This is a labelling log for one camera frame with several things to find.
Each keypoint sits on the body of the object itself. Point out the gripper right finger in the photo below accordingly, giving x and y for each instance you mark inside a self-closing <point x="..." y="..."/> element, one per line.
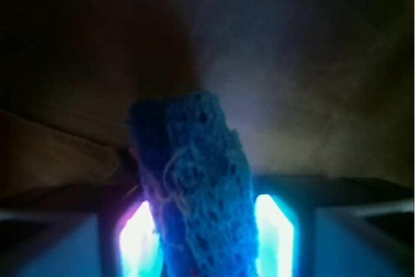
<point x="317" y="226"/>

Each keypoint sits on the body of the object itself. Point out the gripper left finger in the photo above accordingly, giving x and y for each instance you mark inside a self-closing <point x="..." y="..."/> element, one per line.
<point x="79" y="230"/>

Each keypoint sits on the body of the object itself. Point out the blue sponge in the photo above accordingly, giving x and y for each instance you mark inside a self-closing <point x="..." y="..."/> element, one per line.
<point x="198" y="183"/>

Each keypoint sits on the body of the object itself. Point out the brown paper bag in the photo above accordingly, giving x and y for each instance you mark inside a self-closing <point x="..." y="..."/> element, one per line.
<point x="313" y="87"/>

